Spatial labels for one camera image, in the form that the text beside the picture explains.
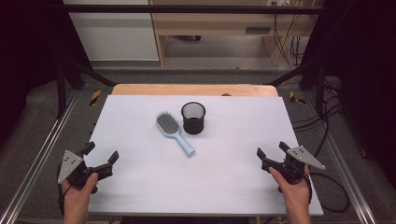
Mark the black metal stand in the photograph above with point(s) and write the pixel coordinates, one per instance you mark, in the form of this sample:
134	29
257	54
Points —
62	90
319	87

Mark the person's right hand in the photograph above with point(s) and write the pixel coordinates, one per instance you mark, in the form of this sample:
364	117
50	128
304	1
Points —
291	191

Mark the light wooden desk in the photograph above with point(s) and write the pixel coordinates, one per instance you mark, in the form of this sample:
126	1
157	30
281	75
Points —
211	23

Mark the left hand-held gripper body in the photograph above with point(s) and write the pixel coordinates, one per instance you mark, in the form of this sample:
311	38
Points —
71	164

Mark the yellow black tape marker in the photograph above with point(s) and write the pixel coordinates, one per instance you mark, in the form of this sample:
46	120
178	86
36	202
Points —
95	97
295	98

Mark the light blue hairbrush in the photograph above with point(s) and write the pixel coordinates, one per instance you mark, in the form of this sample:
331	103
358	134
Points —
174	130

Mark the aluminium floor rail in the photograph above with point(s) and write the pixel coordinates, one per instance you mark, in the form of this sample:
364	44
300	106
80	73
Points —
345	174
37	161

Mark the white table board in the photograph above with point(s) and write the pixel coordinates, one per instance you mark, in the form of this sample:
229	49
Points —
193	183

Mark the black mesh cup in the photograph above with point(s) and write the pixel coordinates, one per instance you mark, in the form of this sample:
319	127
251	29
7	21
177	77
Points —
193	119

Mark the person's left hand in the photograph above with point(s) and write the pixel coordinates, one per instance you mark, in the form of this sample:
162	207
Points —
77	194

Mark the black horizontal frame bar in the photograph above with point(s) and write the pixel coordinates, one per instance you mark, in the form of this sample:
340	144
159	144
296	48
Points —
186	9

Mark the wooden table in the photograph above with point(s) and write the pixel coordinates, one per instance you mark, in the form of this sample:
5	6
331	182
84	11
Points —
193	89

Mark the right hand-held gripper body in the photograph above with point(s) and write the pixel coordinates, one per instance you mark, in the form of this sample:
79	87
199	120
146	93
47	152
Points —
295	161

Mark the black curtain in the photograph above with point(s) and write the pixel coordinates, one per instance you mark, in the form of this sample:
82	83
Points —
367	77
28	56

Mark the white cabinet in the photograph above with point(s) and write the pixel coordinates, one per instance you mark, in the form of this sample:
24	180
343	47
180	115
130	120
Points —
115	37

